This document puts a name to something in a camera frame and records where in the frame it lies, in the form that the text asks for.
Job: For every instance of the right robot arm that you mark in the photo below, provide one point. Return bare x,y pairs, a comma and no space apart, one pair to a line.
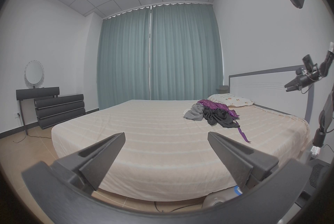
326,116

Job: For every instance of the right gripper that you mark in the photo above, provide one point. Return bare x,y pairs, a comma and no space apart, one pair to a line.
308,78

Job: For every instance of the round white-framed mirror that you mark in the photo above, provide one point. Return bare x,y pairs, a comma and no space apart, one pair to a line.
34,73

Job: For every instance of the black garment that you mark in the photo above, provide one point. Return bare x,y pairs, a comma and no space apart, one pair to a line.
219,118

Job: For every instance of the bed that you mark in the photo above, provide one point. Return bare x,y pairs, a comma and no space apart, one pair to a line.
156,126

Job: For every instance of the grey bedside table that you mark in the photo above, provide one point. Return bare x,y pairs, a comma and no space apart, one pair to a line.
223,89

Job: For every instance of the purple satin garment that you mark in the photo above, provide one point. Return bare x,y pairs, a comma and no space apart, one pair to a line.
212,103

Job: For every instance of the grey garment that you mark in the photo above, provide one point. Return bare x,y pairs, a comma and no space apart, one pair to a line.
194,113

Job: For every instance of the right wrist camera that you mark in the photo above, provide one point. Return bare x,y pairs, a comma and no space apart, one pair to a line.
309,62

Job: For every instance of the black dressing table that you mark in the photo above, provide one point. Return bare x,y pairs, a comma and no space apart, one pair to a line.
36,92

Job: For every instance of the black chest of drawers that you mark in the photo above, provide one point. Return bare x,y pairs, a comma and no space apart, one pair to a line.
60,110

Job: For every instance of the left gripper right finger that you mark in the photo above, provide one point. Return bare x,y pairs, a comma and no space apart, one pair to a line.
234,157

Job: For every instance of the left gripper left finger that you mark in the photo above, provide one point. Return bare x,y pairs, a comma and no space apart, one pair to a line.
101,157

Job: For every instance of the white printed pillow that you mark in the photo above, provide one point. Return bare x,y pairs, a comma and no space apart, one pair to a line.
232,99

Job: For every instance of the blue-green curtain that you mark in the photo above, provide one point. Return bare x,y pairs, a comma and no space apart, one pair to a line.
122,61
185,53

